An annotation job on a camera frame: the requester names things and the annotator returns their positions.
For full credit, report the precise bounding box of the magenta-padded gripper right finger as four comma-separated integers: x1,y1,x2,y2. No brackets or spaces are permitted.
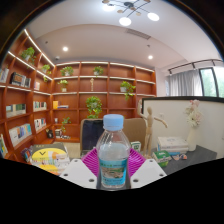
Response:
127,147,168,190

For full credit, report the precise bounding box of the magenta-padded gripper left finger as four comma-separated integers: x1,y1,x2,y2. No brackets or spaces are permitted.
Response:
59,147,100,190

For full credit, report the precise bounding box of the clear blue-capped water bottle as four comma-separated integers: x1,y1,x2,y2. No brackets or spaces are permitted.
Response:
95,113,132,190

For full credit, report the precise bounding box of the green tissue box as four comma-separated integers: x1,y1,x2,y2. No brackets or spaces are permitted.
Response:
152,149,172,168

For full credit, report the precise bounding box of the green and white carton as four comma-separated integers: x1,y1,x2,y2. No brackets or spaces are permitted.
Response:
130,140,142,154

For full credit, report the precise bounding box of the colourful book stack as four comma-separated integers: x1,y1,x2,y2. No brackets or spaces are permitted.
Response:
29,142,72,176

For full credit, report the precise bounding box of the white book stack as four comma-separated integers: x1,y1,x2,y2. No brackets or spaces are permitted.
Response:
156,135,190,158

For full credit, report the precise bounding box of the dark blue chair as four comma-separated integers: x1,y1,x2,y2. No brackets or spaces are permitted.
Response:
79,118,105,158

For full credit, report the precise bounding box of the tan chair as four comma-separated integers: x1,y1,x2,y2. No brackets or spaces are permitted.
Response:
122,117,148,148

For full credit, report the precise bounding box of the white vase with flowers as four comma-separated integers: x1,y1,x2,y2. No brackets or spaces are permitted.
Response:
184,99,204,153

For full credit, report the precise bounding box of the grey curtain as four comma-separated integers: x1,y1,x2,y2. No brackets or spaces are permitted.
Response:
167,69,204,98

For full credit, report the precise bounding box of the black-framed window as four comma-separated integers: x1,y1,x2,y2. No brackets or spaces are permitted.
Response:
199,66,224,99

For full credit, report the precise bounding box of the ceiling air vent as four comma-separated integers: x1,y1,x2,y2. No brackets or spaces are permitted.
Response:
124,28,153,40

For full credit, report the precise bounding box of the branched ceiling lamp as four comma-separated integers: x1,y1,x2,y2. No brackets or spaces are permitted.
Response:
101,0,160,28

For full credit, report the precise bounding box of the wooden wall shelf unit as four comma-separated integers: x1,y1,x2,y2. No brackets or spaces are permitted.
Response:
0,28,158,159

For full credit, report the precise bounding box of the black ceiling track rail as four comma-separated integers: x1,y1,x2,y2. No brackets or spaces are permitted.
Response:
167,58,224,75

